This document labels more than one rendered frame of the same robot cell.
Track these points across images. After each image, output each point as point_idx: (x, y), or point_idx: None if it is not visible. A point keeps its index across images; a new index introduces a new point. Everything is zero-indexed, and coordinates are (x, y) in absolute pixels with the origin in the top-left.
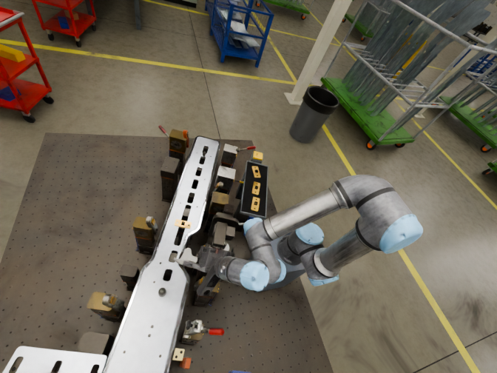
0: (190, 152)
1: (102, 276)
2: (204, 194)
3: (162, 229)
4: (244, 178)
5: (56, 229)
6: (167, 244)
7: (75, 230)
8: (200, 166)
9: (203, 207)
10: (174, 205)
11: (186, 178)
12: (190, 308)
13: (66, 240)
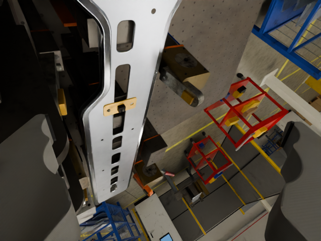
0: (131, 175)
1: None
2: (95, 158)
3: (155, 80)
4: None
5: (231, 14)
6: (143, 59)
7: (216, 19)
8: (114, 174)
9: (90, 145)
10: (140, 122)
11: (131, 155)
12: None
13: (225, 4)
